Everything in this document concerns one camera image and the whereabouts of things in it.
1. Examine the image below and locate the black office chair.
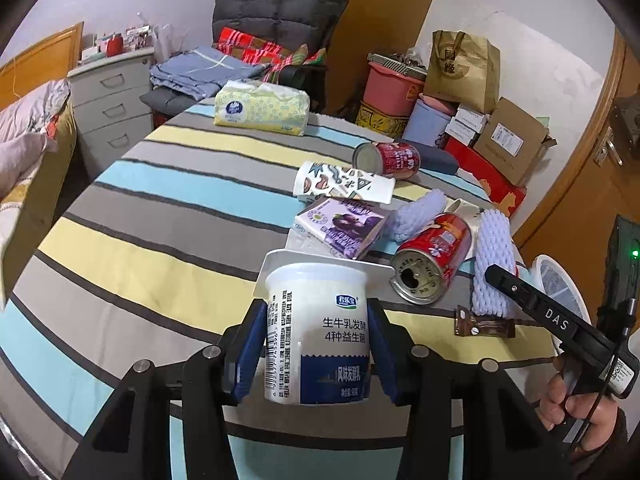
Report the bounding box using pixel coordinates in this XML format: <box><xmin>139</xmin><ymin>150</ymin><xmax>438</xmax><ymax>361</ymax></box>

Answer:
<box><xmin>140</xmin><ymin>50</ymin><xmax>328</xmax><ymax>116</ymax></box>

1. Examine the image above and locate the yellow tissue pack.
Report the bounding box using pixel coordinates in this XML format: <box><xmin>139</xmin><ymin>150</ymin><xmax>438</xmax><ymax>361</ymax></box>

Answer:
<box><xmin>214</xmin><ymin>80</ymin><xmax>308</xmax><ymax>137</ymax></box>

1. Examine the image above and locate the striped flat box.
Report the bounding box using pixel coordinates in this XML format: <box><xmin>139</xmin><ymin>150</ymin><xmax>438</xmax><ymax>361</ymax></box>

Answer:
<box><xmin>368</xmin><ymin>52</ymin><xmax>428</xmax><ymax>78</ymax></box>

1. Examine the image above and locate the red plaid cloth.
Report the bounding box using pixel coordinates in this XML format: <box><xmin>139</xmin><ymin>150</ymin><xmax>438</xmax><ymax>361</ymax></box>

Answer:
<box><xmin>216</xmin><ymin>26</ymin><xmax>328</xmax><ymax>83</ymax></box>

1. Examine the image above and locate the wooden door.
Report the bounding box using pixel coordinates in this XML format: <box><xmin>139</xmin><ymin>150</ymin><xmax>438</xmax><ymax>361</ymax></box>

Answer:
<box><xmin>510</xmin><ymin>25</ymin><xmax>640</xmax><ymax>281</ymax></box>

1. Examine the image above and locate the white plastic bag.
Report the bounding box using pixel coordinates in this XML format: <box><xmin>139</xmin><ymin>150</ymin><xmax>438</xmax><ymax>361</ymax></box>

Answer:
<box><xmin>152</xmin><ymin>25</ymin><xmax>188</xmax><ymax>61</ymax></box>

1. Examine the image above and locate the yellow wooden wardrobe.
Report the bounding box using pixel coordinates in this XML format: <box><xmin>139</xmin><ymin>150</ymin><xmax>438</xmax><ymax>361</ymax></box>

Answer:
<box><xmin>262</xmin><ymin>0</ymin><xmax>446</xmax><ymax>116</ymax></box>

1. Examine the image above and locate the patterned paper cup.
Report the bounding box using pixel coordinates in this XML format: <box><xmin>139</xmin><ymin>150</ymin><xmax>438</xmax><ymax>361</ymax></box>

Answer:
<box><xmin>293</xmin><ymin>161</ymin><xmax>396</xmax><ymax>205</ymax></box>

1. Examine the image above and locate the yellow patterned box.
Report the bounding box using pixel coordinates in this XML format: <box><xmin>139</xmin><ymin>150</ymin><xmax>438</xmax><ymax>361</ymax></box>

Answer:
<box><xmin>356</xmin><ymin>101</ymin><xmax>411</xmax><ymax>136</ymax></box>

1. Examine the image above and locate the grey quilted cushion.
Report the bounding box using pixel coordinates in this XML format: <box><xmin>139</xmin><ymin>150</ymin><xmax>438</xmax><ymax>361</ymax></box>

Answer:
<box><xmin>211</xmin><ymin>0</ymin><xmax>349</xmax><ymax>61</ymax></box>

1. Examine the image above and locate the pink grey quilt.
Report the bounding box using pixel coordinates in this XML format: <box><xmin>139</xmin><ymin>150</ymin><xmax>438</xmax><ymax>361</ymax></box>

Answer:
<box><xmin>0</xmin><ymin>79</ymin><xmax>71</xmax><ymax>196</ymax></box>

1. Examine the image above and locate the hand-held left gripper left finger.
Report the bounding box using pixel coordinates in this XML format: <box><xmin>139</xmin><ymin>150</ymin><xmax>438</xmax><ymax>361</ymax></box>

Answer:
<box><xmin>62</xmin><ymin>300</ymin><xmax>268</xmax><ymax>480</ymax></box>

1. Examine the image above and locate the grey drawer cabinet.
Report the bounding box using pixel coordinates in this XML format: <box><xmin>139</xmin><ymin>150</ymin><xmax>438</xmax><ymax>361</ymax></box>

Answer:
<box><xmin>67</xmin><ymin>47</ymin><xmax>156</xmax><ymax>178</ymax></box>

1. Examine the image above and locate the person's right hand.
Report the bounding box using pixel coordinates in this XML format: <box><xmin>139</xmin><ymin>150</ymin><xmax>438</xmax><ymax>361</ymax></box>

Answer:
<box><xmin>539</xmin><ymin>355</ymin><xmax>623</xmax><ymax>453</ymax></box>

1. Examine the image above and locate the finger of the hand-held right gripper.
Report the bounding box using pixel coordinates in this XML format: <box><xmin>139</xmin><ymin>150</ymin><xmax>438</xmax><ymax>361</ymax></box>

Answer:
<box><xmin>485</xmin><ymin>264</ymin><xmax>622</xmax><ymax>362</ymax></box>

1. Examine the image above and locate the wooden bed headboard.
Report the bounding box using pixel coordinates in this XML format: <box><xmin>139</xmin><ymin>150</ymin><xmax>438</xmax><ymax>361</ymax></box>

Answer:
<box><xmin>0</xmin><ymin>22</ymin><xmax>83</xmax><ymax>111</ymax></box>

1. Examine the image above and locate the white foam fruit net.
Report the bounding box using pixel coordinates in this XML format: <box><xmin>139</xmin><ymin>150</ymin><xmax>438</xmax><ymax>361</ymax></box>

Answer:
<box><xmin>385</xmin><ymin>189</ymin><xmax>447</xmax><ymax>243</ymax></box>
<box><xmin>471</xmin><ymin>210</ymin><xmax>516</xmax><ymax>320</ymax></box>

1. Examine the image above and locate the metal door handle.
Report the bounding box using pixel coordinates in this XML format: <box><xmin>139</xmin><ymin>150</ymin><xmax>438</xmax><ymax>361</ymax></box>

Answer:
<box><xmin>594</xmin><ymin>127</ymin><xmax>625</xmax><ymax>166</ymax></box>

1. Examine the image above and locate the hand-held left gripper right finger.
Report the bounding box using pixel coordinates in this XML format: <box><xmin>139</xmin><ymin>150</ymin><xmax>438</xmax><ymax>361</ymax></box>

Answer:
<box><xmin>367</xmin><ymin>297</ymin><xmax>566</xmax><ymax>480</ymax></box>

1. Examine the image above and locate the open cardboard box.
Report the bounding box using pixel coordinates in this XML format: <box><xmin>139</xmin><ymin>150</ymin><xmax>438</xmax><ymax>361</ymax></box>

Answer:
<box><xmin>472</xmin><ymin>97</ymin><xmax>557</xmax><ymax>186</ymax></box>

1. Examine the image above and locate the white yogurt cup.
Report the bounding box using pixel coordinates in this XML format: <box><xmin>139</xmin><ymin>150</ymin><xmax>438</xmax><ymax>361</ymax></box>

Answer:
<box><xmin>254</xmin><ymin>249</ymin><xmax>396</xmax><ymax>406</ymax></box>

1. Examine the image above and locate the blue folded cloth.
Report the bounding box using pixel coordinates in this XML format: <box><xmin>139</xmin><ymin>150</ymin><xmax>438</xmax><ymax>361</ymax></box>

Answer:
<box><xmin>149</xmin><ymin>46</ymin><xmax>251</xmax><ymax>101</ymax></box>

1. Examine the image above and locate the brown paper bag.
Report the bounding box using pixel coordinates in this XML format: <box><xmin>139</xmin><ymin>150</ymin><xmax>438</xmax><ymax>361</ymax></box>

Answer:
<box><xmin>424</xmin><ymin>30</ymin><xmax>501</xmax><ymax>115</ymax></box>

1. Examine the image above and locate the white flat box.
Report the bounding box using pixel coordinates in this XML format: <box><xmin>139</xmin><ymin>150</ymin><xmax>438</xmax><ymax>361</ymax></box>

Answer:
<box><xmin>457</xmin><ymin>104</ymin><xmax>493</xmax><ymax>123</ymax></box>
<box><xmin>445</xmin><ymin>127</ymin><xmax>483</xmax><ymax>147</ymax></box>
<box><xmin>450</xmin><ymin>116</ymin><xmax>488</xmax><ymax>134</ymax></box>

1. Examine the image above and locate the red box with gold print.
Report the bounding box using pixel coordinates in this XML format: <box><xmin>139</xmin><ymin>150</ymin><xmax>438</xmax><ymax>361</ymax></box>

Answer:
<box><xmin>444</xmin><ymin>137</ymin><xmax>527</xmax><ymax>218</ymax></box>

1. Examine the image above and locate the red drink can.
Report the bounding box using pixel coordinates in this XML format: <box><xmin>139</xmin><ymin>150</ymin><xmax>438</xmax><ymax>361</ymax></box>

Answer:
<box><xmin>352</xmin><ymin>141</ymin><xmax>422</xmax><ymax>181</ymax></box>
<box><xmin>390</xmin><ymin>212</ymin><xmax>473</xmax><ymax>306</ymax></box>

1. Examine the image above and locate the brown coffee sachet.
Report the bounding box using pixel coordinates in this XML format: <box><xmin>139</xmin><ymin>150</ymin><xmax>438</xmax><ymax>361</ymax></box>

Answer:
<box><xmin>454</xmin><ymin>305</ymin><xmax>516</xmax><ymax>338</ymax></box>

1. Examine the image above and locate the purple milk carton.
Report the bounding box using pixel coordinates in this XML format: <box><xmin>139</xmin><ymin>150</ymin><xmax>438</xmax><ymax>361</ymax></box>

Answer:
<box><xmin>294</xmin><ymin>196</ymin><xmax>391</xmax><ymax>261</ymax></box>

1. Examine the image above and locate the blue round storage bin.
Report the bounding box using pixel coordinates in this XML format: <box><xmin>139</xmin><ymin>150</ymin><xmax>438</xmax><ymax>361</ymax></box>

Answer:
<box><xmin>401</xmin><ymin>92</ymin><xmax>458</xmax><ymax>150</ymax></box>

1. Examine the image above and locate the dark blue glasses case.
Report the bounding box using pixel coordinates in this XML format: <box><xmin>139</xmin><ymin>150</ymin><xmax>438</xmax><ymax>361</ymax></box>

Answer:
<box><xmin>417</xmin><ymin>144</ymin><xmax>458</xmax><ymax>177</ymax></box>

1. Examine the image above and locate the pink plastic bucket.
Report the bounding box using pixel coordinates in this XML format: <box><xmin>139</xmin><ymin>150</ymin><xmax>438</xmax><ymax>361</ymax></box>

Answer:
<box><xmin>362</xmin><ymin>60</ymin><xmax>428</xmax><ymax>118</ymax></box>

